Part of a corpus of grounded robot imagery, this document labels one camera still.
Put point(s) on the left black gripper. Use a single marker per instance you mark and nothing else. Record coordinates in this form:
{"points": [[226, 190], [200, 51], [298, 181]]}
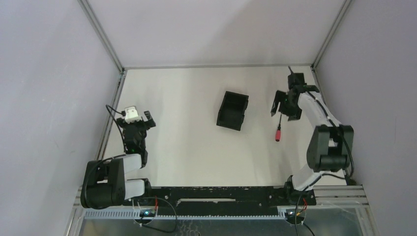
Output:
{"points": [[143, 123]]}

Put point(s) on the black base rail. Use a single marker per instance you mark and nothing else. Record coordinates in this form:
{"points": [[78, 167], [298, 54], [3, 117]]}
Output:
{"points": [[219, 210]]}

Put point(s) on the black plastic bin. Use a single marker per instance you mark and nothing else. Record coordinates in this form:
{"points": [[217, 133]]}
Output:
{"points": [[232, 109]]}

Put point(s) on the red handled screwdriver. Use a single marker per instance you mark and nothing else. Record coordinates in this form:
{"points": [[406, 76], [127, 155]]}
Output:
{"points": [[278, 132]]}

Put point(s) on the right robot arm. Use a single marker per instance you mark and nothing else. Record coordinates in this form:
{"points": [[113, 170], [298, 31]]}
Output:
{"points": [[330, 146]]}

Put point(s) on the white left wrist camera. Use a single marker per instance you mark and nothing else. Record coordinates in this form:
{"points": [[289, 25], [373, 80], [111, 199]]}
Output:
{"points": [[131, 115]]}

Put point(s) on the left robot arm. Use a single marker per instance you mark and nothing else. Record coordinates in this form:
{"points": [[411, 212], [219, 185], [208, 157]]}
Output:
{"points": [[105, 183]]}

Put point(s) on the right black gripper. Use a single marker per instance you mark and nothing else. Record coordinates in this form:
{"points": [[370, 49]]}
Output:
{"points": [[294, 114]]}

